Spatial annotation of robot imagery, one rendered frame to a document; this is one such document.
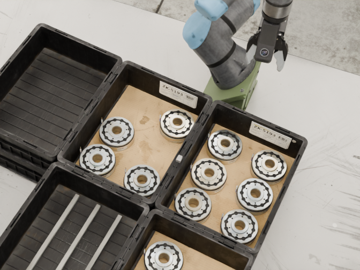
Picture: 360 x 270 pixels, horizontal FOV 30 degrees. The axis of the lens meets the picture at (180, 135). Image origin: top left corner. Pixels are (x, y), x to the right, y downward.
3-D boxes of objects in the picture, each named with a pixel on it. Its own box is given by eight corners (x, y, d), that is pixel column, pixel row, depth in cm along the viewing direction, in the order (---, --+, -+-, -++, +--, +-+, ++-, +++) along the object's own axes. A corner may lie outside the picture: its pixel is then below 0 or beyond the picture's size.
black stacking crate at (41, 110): (43, 46, 216) (39, 22, 206) (124, 82, 211) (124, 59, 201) (-30, 137, 196) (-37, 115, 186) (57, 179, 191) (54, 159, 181)
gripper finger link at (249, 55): (252, 52, 192) (267, 34, 185) (247, 67, 189) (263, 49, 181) (242, 47, 191) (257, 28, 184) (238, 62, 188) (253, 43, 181)
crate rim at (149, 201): (125, 63, 203) (125, 58, 200) (214, 102, 197) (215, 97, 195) (54, 163, 182) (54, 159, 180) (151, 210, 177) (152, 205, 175)
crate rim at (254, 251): (214, 102, 197) (215, 97, 195) (308, 143, 192) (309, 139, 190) (152, 210, 177) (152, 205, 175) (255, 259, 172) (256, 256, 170)
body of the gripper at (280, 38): (285, 32, 185) (293, 0, 175) (280, 54, 180) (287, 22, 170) (259, 26, 186) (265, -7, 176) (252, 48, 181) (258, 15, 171)
